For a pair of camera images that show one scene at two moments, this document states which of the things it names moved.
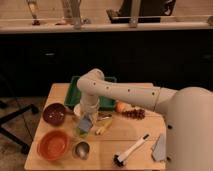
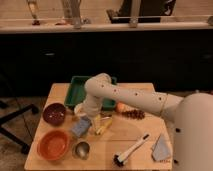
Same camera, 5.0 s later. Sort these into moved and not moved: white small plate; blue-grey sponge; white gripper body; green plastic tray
Moved: blue-grey sponge
Not moved: white small plate; white gripper body; green plastic tray
